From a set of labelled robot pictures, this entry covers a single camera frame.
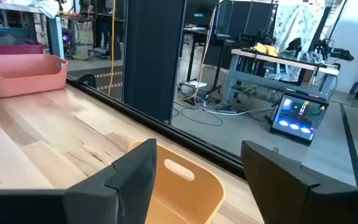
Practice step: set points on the blue metal shelf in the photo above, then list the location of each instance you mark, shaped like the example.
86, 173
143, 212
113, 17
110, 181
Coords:
54, 34

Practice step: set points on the computer tower with lights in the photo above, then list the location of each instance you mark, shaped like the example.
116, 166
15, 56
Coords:
297, 118

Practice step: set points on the salmon plastic bin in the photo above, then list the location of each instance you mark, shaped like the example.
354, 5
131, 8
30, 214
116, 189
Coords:
20, 77

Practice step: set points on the black background robot arm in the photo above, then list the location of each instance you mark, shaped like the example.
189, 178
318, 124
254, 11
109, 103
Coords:
256, 39
334, 51

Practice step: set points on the black aluminium table frame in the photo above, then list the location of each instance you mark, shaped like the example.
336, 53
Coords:
166, 132

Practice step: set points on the magenta plastic bin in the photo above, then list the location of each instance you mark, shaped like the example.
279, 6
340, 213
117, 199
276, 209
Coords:
11, 49

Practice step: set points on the black divider screen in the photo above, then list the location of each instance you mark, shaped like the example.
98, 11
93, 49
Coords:
244, 18

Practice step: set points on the yellow cloth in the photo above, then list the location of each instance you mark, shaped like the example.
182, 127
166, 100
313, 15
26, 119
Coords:
266, 49

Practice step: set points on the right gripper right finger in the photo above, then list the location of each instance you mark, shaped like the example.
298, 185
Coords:
306, 199

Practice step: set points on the patterned white cloth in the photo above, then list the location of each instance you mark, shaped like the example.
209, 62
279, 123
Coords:
294, 25

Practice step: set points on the black standing desk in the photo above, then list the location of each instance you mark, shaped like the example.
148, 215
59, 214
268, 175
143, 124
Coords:
197, 30

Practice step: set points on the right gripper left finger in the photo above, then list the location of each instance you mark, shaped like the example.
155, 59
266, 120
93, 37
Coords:
73, 205

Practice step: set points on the black table edge clamp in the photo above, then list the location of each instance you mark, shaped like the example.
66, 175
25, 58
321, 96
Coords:
87, 81

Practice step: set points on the yellow orange plastic bin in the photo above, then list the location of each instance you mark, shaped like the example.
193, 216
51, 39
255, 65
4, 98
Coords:
185, 199

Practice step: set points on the black partition panel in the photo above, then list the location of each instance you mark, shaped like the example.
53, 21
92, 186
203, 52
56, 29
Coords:
151, 62

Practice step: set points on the black orange striped mat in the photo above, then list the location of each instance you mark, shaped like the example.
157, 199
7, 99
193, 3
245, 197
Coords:
110, 79

